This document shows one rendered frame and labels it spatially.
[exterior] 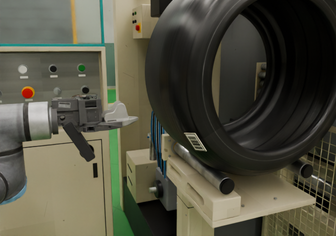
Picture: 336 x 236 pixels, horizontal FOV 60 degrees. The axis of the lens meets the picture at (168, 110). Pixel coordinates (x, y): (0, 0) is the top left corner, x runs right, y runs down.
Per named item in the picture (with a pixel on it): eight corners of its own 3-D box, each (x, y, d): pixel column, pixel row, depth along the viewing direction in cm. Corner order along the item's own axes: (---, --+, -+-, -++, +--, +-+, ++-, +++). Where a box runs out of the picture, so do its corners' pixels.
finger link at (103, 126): (123, 122, 72) (86, 126, 69) (123, 128, 72) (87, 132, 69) (119, 118, 76) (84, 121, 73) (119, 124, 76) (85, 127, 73)
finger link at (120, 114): (140, 103, 74) (103, 105, 71) (141, 125, 75) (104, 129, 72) (137, 100, 77) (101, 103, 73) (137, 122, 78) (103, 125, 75)
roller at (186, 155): (177, 138, 109) (185, 144, 111) (170, 148, 109) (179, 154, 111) (226, 176, 77) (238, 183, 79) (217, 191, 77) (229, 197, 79)
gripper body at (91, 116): (104, 99, 70) (49, 102, 65) (105, 133, 71) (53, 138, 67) (99, 94, 77) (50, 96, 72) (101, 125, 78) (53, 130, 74)
